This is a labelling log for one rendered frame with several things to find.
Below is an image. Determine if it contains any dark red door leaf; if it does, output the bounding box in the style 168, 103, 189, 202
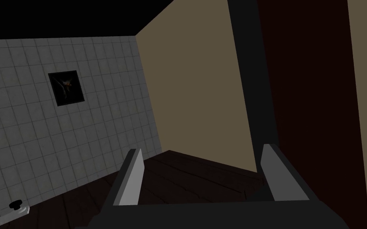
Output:
256, 0, 367, 229

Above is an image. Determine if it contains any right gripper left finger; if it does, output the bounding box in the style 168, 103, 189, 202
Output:
102, 148, 145, 207

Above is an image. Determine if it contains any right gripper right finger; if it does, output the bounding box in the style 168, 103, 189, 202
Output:
260, 144, 318, 202

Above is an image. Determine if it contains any dark framed wall picture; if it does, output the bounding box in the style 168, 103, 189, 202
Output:
48, 70, 85, 107

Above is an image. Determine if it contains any grey block with black knob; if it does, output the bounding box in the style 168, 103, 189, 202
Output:
0, 200, 30, 229

